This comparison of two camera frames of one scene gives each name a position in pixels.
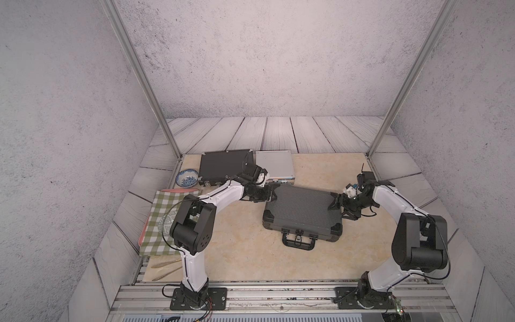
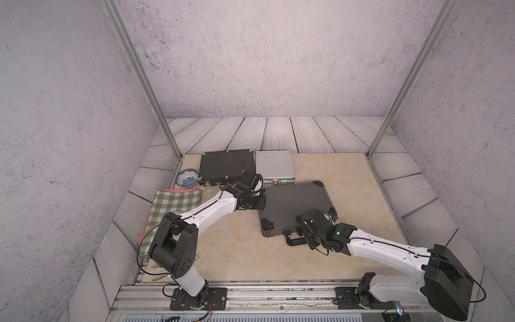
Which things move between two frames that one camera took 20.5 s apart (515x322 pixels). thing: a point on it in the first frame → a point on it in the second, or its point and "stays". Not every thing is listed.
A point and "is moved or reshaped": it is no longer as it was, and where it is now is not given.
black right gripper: [338, 200] → [310, 243]
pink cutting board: [178, 190] stays
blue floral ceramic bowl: [186, 178] stays
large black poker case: [302, 215] is moved or reshaped
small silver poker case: [279, 165] stays
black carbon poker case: [217, 168] stays
